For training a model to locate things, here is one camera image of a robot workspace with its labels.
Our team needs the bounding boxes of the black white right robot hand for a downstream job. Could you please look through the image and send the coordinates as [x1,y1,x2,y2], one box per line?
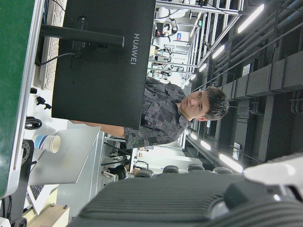
[67,151,303,227]

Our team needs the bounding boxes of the dark-haired person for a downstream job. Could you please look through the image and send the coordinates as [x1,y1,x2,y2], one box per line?
[70,77,230,150]

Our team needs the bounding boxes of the grey laptop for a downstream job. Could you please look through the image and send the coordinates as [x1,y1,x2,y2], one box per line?
[30,126,105,213]

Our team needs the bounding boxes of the beige wooden board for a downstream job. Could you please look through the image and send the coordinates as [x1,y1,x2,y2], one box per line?
[22,204,71,227]

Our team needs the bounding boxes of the white laptop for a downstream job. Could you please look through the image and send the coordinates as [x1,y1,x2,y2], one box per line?
[26,183,60,215]

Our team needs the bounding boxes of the paper cup blue stripes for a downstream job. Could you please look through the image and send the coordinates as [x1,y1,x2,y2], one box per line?
[35,134,62,154]

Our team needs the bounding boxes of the black Huawei monitor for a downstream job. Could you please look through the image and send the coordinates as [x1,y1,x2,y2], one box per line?
[39,0,157,130]

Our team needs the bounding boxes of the black metal flange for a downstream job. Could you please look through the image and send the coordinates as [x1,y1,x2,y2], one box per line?
[21,139,36,167]

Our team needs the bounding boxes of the black plug connectors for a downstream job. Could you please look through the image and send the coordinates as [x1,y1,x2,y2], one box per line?
[35,96,52,111]

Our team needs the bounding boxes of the white keyboard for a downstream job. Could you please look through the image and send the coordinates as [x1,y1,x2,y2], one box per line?
[39,0,66,90]

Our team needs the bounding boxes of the green conveyor belt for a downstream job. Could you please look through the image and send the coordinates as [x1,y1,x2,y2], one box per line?
[0,0,45,201]

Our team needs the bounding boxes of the coiled black cable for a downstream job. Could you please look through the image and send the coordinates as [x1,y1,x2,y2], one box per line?
[25,115,43,130]

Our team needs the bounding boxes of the grey ventilation duct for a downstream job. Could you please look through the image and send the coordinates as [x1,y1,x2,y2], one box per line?
[222,51,303,98]

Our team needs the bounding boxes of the black monitor cable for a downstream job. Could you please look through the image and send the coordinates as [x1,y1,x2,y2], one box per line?
[35,52,77,67]

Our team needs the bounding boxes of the background aluminium frame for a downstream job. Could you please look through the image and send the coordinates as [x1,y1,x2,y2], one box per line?
[153,0,244,68]

